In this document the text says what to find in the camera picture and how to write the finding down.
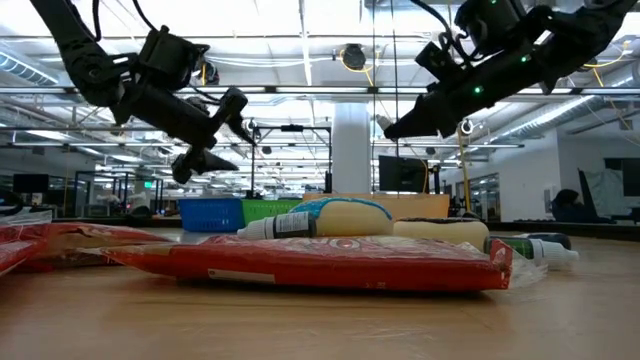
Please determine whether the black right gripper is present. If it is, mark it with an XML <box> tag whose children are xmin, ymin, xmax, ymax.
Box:
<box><xmin>383</xmin><ymin>40</ymin><xmax>554</xmax><ymax>141</ymax></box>

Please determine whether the black hanging cable with coil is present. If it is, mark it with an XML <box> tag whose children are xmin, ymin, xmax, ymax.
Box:
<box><xmin>389</xmin><ymin>0</ymin><xmax>401</xmax><ymax>195</ymax></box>

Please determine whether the white building column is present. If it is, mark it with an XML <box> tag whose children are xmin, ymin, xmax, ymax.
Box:
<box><xmin>332</xmin><ymin>103</ymin><xmax>372</xmax><ymax>196</ymax></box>

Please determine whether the small black background monitor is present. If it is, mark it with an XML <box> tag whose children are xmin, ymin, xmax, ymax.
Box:
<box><xmin>12</xmin><ymin>173</ymin><xmax>51</xmax><ymax>196</ymax></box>

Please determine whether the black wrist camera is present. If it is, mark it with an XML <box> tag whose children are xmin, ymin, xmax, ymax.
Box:
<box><xmin>138</xmin><ymin>24</ymin><xmax>212</xmax><ymax>94</ymax></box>
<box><xmin>454</xmin><ymin>0</ymin><xmax>529</xmax><ymax>57</ymax></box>

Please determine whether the blue plastic basket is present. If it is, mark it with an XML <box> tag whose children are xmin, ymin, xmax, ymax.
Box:
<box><xmin>178</xmin><ymin>198</ymin><xmax>246</xmax><ymax>234</ymax></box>

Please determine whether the black monitor on stand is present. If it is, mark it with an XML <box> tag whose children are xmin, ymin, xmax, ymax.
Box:
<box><xmin>377</xmin><ymin>155</ymin><xmax>430</xmax><ymax>195</ymax></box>

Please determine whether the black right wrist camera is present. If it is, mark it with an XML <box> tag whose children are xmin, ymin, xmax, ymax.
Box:
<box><xmin>454</xmin><ymin>0</ymin><xmax>529</xmax><ymax>57</ymax></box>

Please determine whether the tan cardboard box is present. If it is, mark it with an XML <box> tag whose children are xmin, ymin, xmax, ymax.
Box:
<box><xmin>302</xmin><ymin>193</ymin><xmax>451</xmax><ymax>224</ymax></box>

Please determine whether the black background rig frame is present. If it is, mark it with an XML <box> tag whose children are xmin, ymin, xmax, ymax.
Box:
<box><xmin>249</xmin><ymin>124</ymin><xmax>334</xmax><ymax>199</ymax></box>

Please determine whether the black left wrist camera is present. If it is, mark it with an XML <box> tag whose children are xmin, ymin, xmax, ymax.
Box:
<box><xmin>138</xmin><ymin>24</ymin><xmax>212</xmax><ymax>94</ymax></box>

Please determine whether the black label dropper bottle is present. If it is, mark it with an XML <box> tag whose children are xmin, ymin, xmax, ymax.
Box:
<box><xmin>236</xmin><ymin>211</ymin><xmax>318</xmax><ymax>242</ymax></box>

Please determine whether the green plastic basket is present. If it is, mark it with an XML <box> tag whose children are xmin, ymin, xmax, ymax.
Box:
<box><xmin>241</xmin><ymin>199</ymin><xmax>304</xmax><ymax>227</ymax></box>

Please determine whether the dark dropper bottle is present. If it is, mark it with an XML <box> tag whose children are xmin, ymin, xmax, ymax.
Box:
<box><xmin>514</xmin><ymin>232</ymin><xmax>573</xmax><ymax>251</ymax></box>

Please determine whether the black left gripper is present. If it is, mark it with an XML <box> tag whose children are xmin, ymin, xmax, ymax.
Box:
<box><xmin>112</xmin><ymin>82</ymin><xmax>257</xmax><ymax>185</ymax></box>

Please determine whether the black ceiling cable reel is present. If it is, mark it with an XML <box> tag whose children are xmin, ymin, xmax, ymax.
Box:
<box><xmin>341</xmin><ymin>43</ymin><xmax>368</xmax><ymax>72</ymax></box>
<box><xmin>199</xmin><ymin>58</ymin><xmax>220</xmax><ymax>87</ymax></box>

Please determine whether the red rubber band packet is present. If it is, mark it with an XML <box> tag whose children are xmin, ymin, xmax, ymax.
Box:
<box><xmin>93</xmin><ymin>234</ymin><xmax>516</xmax><ymax>294</ymax></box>
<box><xmin>0</xmin><ymin>239</ymin><xmax>46</xmax><ymax>279</ymax></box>
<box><xmin>0</xmin><ymin>222</ymin><xmax>175</xmax><ymax>275</ymax></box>

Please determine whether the seated person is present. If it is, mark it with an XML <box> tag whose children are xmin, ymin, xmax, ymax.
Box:
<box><xmin>550</xmin><ymin>188</ymin><xmax>585</xmax><ymax>224</ymax></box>

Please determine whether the black wall screen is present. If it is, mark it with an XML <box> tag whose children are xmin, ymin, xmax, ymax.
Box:
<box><xmin>603</xmin><ymin>157</ymin><xmax>640</xmax><ymax>198</ymax></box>

